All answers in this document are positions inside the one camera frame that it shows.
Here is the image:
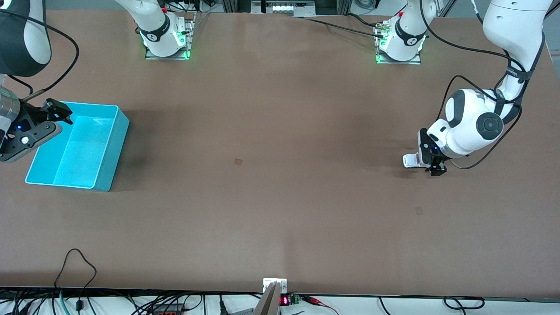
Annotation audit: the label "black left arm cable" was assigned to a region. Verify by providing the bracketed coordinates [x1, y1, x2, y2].
[419, 0, 545, 170]

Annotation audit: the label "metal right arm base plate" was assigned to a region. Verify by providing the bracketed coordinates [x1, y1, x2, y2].
[144, 12, 193, 60]

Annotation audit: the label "turquoise plastic bin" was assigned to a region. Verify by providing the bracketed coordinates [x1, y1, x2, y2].
[25, 101, 130, 192]

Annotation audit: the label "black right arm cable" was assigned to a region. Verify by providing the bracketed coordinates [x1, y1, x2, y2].
[0, 10, 80, 102]

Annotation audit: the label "thin black looped cable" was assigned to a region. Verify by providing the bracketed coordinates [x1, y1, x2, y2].
[54, 248, 97, 312]

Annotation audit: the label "thin black table cable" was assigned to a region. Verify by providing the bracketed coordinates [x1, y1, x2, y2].
[302, 17, 385, 39]

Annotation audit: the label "white mounting plate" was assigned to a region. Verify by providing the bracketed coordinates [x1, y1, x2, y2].
[263, 278, 288, 294]

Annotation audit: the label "thick black table cable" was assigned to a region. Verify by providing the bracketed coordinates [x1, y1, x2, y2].
[345, 13, 385, 28]

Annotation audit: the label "white jeep toy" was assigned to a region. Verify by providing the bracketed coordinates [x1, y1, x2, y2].
[402, 153, 428, 169]

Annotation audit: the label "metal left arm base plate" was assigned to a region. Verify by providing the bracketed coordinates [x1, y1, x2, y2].
[375, 23, 422, 65]

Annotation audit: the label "aluminium mount bar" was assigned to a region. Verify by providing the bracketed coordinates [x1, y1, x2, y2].
[253, 281, 281, 315]

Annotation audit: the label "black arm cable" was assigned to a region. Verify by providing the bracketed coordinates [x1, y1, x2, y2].
[0, 10, 80, 102]
[419, 0, 545, 170]

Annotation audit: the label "black coiled cable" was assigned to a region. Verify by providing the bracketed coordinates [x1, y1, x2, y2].
[444, 297, 485, 310]

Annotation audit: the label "white control box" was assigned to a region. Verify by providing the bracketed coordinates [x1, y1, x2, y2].
[251, 0, 316, 17]

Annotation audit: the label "red clip leads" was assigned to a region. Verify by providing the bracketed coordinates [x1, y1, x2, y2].
[301, 295, 340, 315]

